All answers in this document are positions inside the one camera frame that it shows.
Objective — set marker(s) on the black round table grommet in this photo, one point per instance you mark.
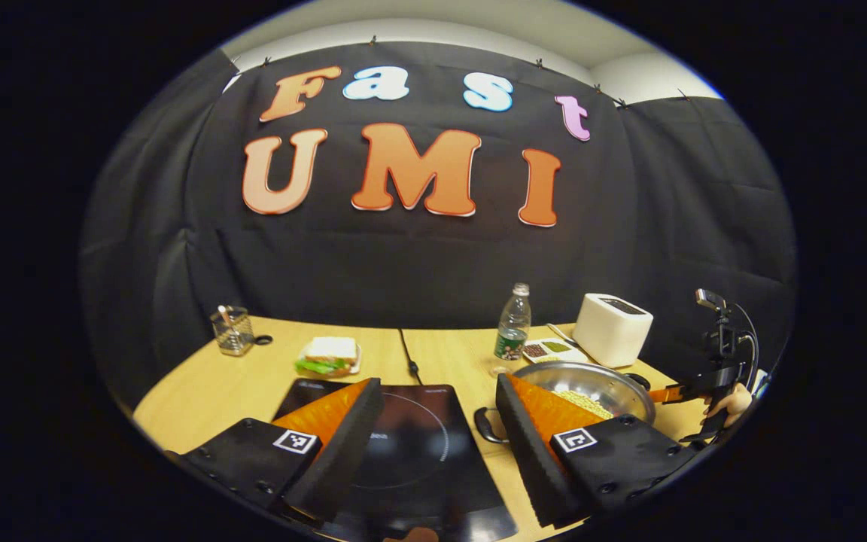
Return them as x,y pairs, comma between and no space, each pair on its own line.
263,340

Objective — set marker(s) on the black induction cooktop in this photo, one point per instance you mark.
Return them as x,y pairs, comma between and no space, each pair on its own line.
433,467

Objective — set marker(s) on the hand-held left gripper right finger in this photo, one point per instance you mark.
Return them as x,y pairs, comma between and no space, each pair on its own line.
527,459

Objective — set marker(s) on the clear plastic water bottle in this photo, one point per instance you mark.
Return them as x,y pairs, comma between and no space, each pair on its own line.
512,331

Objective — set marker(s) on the white toaster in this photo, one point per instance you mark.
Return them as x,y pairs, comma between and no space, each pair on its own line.
610,331

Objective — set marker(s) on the white divided dish of beans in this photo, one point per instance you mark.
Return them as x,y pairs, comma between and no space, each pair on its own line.
554,349

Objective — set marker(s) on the small metal cylinder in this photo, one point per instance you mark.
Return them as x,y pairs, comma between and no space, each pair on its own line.
226,318

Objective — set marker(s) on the black backdrop cloth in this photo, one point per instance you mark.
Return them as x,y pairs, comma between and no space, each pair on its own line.
418,263

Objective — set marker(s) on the sandwich on white plate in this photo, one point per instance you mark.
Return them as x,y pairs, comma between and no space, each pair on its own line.
328,355

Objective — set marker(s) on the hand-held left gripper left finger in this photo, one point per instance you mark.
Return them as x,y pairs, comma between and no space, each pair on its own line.
343,459

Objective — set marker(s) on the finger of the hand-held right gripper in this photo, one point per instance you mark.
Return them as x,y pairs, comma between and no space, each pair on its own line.
674,393

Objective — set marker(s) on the pile of yellow soybeans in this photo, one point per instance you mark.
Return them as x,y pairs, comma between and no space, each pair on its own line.
584,401

